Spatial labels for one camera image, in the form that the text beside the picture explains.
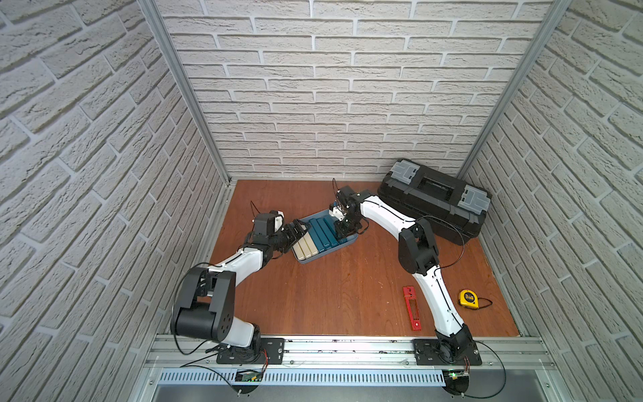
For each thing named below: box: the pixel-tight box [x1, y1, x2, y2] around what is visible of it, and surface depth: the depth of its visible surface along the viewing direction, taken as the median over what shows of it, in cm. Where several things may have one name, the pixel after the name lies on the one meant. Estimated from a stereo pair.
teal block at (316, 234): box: [308, 219, 326, 253], surface depth 97 cm
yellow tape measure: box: [458, 288, 479, 310], surface depth 84 cm
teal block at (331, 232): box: [323, 216, 340, 248], surface depth 99 cm
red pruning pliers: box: [402, 285, 422, 331], surface depth 82 cm
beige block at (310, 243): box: [303, 231, 319, 256], surface depth 96 cm
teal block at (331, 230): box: [324, 216, 348, 246], surface depth 98 cm
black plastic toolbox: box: [371, 159, 493, 246], surface depth 94 cm
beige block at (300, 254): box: [293, 241, 307, 260], surface depth 94 cm
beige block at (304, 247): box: [298, 236, 313, 259], surface depth 94 cm
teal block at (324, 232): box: [316, 217, 333, 248], surface depth 99 cm
